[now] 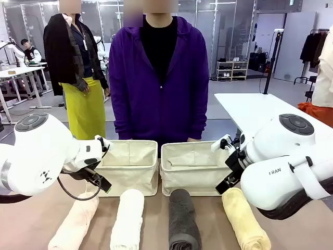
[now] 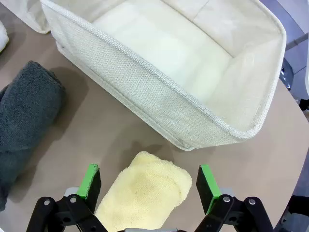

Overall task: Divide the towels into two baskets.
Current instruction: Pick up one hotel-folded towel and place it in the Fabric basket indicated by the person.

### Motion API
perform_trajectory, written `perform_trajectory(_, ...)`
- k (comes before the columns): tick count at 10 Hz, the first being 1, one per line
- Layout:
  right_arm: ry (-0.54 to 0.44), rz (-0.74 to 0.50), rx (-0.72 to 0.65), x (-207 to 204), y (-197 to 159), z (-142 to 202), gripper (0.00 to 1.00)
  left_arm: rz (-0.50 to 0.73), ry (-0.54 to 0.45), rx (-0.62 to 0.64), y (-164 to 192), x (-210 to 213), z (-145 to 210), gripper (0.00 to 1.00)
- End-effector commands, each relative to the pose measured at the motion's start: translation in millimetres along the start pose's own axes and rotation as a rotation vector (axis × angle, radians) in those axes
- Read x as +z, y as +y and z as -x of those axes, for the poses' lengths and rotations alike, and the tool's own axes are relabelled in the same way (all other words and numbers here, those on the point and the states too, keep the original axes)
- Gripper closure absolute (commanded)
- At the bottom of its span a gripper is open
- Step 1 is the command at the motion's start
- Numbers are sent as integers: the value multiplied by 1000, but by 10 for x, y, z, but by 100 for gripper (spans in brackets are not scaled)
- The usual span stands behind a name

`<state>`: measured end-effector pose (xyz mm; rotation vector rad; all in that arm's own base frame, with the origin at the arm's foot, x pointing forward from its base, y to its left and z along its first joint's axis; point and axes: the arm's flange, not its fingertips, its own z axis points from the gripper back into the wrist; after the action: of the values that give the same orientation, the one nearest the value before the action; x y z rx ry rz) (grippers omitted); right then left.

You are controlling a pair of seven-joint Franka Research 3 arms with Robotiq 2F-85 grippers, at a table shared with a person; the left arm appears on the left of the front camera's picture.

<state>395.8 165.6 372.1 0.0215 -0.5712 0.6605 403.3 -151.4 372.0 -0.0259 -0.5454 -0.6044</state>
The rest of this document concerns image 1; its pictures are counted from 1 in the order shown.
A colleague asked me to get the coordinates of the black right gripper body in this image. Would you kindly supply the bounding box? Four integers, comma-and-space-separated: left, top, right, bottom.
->
224, 149, 248, 181

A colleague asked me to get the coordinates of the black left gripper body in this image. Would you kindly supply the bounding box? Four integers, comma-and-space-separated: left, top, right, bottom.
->
61, 168, 92, 181

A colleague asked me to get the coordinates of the yellow towel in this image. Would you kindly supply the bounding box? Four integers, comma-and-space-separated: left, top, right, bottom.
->
221, 187, 272, 250

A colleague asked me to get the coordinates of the white towel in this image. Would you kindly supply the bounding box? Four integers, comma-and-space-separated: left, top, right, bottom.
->
109, 188, 145, 250

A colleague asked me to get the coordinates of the cream towel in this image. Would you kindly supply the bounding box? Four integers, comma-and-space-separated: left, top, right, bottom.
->
47, 191, 100, 250

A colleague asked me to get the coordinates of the grey towel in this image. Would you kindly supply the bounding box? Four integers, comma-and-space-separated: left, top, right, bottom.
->
168, 188, 202, 250

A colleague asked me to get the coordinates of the person's right forearm purple sleeve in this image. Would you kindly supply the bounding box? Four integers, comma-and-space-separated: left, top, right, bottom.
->
113, 98, 134, 140

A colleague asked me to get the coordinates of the person's left forearm purple sleeve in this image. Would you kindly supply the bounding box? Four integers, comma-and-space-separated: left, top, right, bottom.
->
187, 98, 209, 141

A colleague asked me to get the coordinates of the yellow skirt person's right hand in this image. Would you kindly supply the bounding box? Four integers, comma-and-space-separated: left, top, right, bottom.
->
78, 79, 91, 93

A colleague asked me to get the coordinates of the cream fabric basket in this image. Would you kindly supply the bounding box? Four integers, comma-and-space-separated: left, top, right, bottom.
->
159, 140, 235, 197
85, 140, 159, 197

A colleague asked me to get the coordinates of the white side table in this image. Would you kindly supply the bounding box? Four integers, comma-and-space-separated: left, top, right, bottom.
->
213, 92, 317, 155

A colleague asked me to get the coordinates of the person in yellow skirt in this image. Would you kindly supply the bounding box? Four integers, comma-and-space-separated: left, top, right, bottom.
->
43, 12, 110, 141

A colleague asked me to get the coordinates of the wooden shoe rack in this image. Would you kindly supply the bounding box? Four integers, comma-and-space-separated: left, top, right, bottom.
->
216, 57, 250, 82

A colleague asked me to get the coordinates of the person in purple hoodie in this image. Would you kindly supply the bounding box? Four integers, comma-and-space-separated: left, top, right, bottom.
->
108, 12, 210, 158

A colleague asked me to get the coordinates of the black bags pile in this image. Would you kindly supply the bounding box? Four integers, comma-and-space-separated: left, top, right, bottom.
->
249, 51, 270, 73

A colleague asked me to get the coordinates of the black rolling cart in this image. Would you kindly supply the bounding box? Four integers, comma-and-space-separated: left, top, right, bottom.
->
293, 76, 318, 103

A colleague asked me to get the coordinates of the white desk with legs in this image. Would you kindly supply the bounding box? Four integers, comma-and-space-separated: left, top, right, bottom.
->
0, 61, 49, 123

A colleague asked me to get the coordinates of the person in cream top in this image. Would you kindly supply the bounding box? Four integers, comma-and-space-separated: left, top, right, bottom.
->
297, 30, 333, 129

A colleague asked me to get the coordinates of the seated person in varsity jacket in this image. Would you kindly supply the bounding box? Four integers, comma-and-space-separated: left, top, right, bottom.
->
20, 39, 43, 64

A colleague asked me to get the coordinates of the clothes rack with dark coats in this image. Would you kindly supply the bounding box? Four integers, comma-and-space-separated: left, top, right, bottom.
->
299, 28, 330, 69

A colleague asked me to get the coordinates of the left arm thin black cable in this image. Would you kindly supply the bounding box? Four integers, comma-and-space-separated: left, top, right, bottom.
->
57, 170, 103, 201

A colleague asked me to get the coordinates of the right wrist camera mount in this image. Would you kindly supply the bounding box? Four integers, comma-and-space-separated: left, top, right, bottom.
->
211, 133, 235, 155

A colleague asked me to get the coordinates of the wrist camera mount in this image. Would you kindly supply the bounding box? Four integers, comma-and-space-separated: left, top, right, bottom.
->
94, 134, 111, 157
211, 133, 235, 155

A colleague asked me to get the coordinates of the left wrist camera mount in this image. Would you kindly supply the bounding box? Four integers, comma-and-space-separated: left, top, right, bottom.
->
94, 134, 111, 157

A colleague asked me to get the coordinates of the left arm black cable sleeve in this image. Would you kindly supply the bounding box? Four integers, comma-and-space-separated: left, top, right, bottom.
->
0, 193, 32, 205

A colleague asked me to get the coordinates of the black camera pole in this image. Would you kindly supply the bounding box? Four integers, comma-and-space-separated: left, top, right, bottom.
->
263, 28, 285, 95

